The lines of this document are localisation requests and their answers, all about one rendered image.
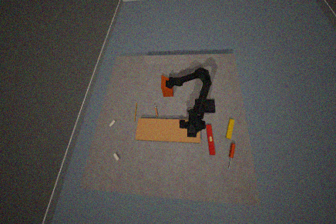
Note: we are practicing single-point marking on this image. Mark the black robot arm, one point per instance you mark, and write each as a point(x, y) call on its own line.
point(200, 106)

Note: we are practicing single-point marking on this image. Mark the yellow flat bar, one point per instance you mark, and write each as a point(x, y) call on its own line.
point(230, 127)

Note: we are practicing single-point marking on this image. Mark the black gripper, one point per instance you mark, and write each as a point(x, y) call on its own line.
point(184, 124)

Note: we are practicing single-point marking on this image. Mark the brown-handled awl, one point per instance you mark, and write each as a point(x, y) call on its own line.
point(231, 153)

